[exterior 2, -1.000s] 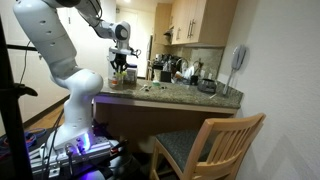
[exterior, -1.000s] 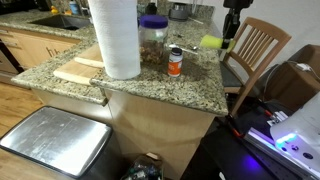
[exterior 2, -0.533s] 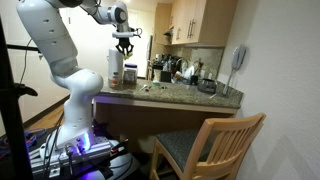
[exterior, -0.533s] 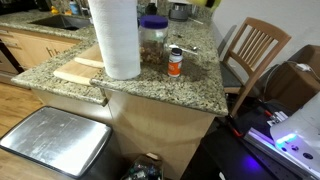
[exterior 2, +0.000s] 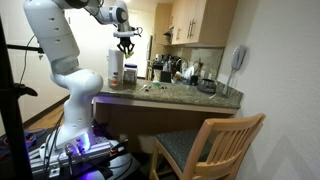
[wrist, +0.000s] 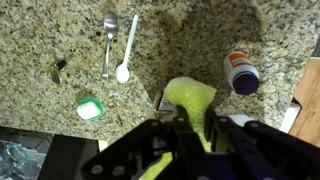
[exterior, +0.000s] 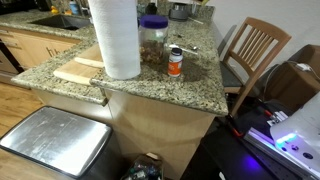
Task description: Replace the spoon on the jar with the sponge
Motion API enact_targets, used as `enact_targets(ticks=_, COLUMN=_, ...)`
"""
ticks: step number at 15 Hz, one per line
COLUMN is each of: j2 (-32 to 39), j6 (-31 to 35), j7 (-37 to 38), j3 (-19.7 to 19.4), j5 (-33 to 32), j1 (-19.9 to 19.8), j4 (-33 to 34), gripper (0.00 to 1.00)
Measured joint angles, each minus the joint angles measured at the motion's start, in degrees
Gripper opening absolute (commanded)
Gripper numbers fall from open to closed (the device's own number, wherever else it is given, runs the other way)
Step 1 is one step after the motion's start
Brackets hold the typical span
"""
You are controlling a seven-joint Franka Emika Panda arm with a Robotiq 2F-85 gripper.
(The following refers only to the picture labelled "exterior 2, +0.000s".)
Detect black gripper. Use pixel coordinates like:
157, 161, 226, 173
116, 36, 136, 56

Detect yellow sponge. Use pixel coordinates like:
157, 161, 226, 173
124, 49, 136, 60

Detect clear jar purple lid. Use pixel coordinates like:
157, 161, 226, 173
122, 63, 139, 85

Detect white paper towel roll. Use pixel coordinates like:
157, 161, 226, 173
107, 48, 125, 87

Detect white pill bottle orange label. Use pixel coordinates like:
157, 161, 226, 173
110, 71, 120, 88

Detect black box on counter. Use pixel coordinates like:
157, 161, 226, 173
159, 70, 173, 84

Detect black cup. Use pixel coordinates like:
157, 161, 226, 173
190, 74, 200, 86

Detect dark grey pot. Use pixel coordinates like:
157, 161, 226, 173
196, 77, 219, 95

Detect metal robot mounting base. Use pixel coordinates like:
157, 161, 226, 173
27, 132, 133, 180

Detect wooden chair grey seat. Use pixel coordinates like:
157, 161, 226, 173
148, 112, 267, 180

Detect black tripod stand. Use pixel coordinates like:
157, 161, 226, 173
0, 16, 46, 180

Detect wooden wall cabinets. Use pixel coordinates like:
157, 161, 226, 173
153, 0, 240, 48

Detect grey wall phone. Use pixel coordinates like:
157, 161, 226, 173
222, 43, 248, 97

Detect blue coiled cable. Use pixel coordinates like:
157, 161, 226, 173
0, 127, 48, 158

